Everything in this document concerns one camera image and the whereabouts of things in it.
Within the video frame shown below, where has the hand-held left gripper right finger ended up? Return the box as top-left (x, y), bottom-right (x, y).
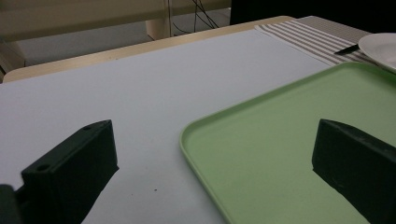
top-left (311, 118), bottom-right (396, 224)

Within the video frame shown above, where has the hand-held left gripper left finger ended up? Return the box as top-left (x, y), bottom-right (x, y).
top-left (21, 119), bottom-right (120, 224)

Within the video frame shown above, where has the green plastic tray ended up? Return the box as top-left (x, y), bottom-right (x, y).
top-left (179, 61), bottom-right (396, 224)

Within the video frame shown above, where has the light wooden table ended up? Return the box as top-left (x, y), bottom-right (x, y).
top-left (2, 15), bottom-right (295, 84)

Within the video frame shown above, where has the white round plate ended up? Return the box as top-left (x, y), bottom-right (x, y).
top-left (358, 32), bottom-right (396, 75)

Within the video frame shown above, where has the grey striped cloth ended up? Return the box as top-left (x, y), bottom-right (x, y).
top-left (254, 15), bottom-right (379, 67)

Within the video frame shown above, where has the bundle of black cables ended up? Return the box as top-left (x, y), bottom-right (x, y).
top-left (167, 0), bottom-right (220, 35)

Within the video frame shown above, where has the brown-handled knife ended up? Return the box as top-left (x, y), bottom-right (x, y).
top-left (333, 44), bottom-right (361, 56)

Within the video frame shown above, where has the white board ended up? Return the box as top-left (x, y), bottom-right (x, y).
top-left (0, 29), bottom-right (332, 224)

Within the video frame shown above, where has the light wooden bench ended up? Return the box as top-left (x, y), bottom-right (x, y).
top-left (0, 0), bottom-right (232, 43)

